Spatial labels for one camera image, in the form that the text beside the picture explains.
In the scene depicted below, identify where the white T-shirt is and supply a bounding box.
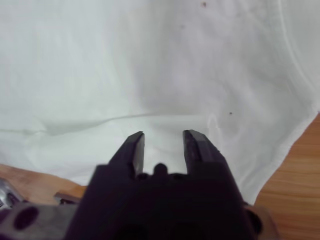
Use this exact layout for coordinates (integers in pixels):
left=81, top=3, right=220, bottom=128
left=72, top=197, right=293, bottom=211
left=0, top=0, right=320, bottom=209

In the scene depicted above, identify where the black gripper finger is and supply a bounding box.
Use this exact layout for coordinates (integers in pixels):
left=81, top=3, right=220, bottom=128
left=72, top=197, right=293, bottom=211
left=108, top=130, right=146, bottom=180
left=182, top=129, right=227, bottom=175

